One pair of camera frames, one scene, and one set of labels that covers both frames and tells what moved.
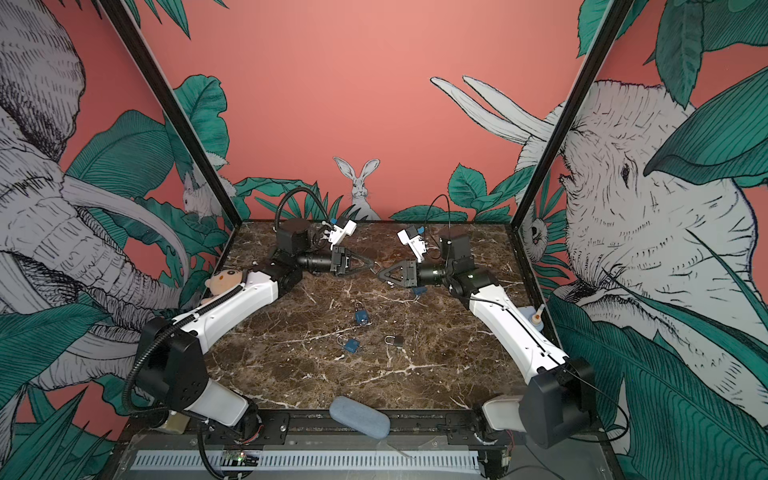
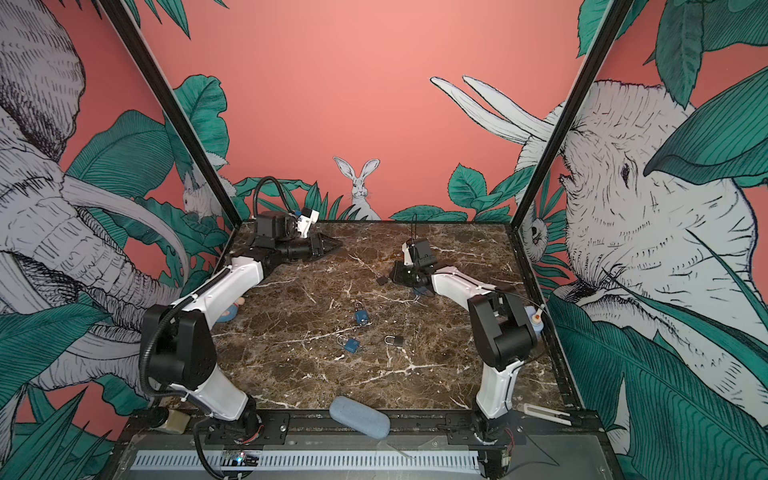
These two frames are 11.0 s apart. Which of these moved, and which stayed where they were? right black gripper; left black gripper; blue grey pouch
Moved: left black gripper
Stayed: right black gripper; blue grey pouch
